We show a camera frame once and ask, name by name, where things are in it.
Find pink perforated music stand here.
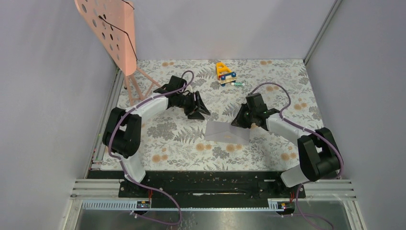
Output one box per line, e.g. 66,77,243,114
74,0,160,106

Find floral patterned table mat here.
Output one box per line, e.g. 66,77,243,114
138,59,323,171

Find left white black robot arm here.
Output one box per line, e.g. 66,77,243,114
102,76,211,197

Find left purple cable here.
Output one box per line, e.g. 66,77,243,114
108,70,195,227

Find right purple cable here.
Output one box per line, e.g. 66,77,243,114
250,82,345,229

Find purple cable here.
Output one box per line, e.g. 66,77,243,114
250,82,345,229
108,70,195,227

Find yellow blue toy car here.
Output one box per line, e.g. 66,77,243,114
215,62,237,87

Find green white glue stick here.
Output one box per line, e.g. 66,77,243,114
231,82,245,87

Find grey lavender envelope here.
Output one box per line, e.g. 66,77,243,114
204,121,250,145

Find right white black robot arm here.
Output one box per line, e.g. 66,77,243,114
231,93,342,197

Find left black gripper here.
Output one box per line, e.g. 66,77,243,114
176,92,210,120

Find black cord on stand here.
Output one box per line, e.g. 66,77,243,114
98,0,138,62

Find white slotted cable duct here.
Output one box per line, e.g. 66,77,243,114
81,199,294,212

